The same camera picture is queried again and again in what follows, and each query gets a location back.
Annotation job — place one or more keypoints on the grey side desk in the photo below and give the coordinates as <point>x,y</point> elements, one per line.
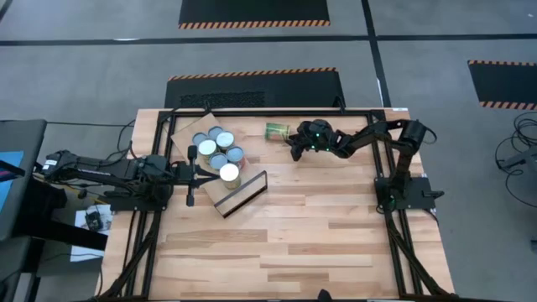
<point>25,138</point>

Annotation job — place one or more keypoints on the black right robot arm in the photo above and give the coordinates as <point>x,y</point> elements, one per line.
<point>402,168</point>

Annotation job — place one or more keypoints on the green Oranges can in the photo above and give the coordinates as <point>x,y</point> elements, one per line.
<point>230,172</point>
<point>277,132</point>

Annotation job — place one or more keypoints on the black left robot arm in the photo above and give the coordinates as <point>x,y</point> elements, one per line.
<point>105,168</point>

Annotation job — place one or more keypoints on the grey stand base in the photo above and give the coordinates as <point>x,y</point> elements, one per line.
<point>524,159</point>

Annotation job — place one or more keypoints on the silver-lidded food can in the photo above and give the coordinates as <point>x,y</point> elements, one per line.
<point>207,147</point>

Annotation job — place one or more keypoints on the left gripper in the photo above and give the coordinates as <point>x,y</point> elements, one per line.
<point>182,174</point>

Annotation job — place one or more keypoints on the black hazard-striped floor mat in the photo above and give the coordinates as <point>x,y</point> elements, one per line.
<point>293,90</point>
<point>251,10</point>
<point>503,84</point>

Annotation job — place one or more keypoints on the small black device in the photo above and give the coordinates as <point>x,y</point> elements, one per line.
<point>94,221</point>

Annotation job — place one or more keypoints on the green Pears can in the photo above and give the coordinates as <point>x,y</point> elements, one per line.
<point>225,139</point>

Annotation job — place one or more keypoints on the blue screen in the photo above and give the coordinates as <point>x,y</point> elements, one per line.
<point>10,168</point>

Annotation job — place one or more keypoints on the pink patterned can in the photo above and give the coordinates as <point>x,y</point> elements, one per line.
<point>200,138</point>

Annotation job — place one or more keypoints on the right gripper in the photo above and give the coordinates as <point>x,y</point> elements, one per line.
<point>316,136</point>

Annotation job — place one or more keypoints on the white paper sheet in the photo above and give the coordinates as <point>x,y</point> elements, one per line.
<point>81,251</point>

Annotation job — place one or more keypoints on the white red Mixed Fruit can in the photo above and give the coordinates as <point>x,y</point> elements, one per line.
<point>236,154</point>

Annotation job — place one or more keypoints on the black aluminium table frame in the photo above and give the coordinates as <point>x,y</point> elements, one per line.
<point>272,113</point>

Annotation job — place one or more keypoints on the black table-level camera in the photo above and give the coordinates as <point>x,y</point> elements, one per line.
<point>324,295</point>

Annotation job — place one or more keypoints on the teal can with orange slices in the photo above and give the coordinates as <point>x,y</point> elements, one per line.
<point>216,132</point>

